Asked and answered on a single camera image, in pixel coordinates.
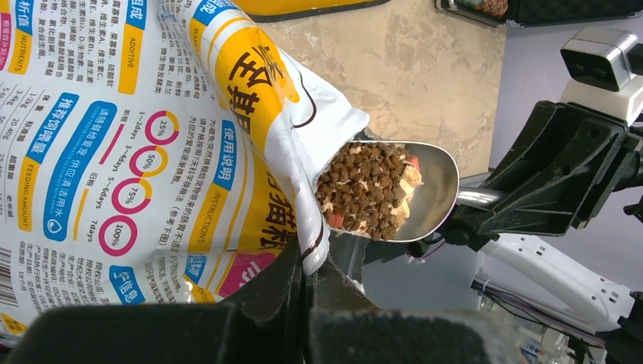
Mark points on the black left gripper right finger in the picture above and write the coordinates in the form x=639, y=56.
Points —
x=343, y=326

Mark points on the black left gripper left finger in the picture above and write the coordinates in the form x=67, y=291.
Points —
x=259, y=323

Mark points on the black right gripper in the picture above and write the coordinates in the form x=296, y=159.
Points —
x=557, y=175

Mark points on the metal food scoop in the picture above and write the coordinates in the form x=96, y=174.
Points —
x=394, y=191

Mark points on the white yellow pet food bag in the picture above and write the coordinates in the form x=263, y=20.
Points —
x=154, y=152

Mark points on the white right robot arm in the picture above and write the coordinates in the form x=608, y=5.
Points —
x=612, y=311

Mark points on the yellow double pet bowl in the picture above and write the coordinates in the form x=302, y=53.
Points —
x=270, y=11

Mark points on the black poker chip case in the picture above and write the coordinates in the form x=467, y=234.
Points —
x=541, y=13

